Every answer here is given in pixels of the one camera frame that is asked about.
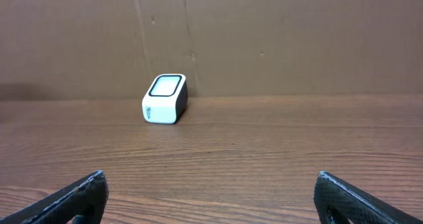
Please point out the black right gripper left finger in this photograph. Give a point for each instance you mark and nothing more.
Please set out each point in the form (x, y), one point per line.
(83, 201)

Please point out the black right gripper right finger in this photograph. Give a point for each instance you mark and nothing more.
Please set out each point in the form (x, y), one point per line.
(337, 201)

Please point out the white barcode scanner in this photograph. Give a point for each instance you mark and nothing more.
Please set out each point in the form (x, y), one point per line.
(166, 99)

